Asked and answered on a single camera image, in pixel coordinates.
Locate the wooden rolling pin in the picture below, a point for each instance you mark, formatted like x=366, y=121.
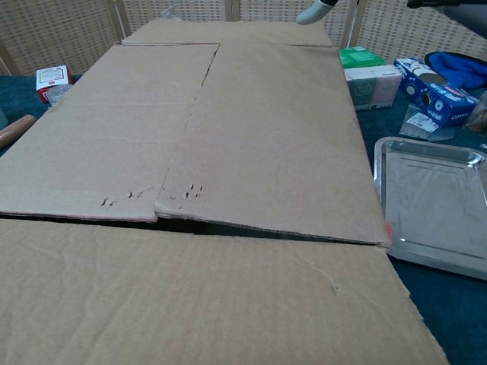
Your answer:
x=15, y=129

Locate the front cardboard sheet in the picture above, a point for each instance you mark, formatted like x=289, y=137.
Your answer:
x=449, y=311

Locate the wrapped tissue pack row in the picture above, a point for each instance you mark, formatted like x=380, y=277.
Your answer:
x=373, y=87

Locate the red and white small box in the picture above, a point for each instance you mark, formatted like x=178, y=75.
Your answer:
x=53, y=76

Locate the blue snack package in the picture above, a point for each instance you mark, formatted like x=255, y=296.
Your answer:
x=437, y=99

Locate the clear labelled plastic bag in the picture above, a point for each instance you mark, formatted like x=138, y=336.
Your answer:
x=418, y=121

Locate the blue eye mask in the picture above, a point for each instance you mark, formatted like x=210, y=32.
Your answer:
x=460, y=68

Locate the red cardboard shipping box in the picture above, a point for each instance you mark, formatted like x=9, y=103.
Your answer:
x=266, y=133

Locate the woven folding screen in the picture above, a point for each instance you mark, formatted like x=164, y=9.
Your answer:
x=57, y=30

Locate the green cardboard box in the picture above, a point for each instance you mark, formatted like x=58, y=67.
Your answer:
x=359, y=57

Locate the stainless steel tray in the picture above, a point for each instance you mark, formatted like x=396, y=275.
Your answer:
x=430, y=197

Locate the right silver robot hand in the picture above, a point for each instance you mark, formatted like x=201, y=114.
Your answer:
x=310, y=15

